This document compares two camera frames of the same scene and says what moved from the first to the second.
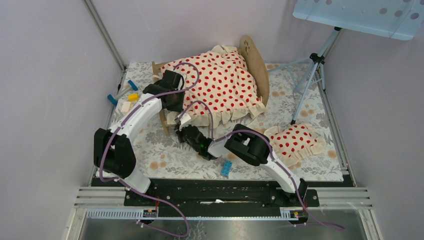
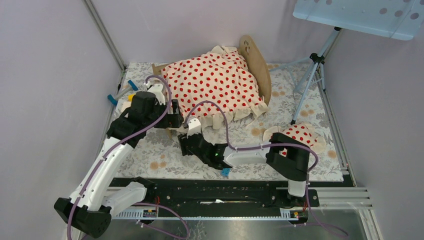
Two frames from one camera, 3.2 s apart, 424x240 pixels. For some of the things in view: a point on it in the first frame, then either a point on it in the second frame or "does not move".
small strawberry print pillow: x=291 y=142 does not move
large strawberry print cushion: x=219 y=88 does not move
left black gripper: x=179 y=108 -> x=173 y=120
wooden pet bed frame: x=258 y=62 does not move
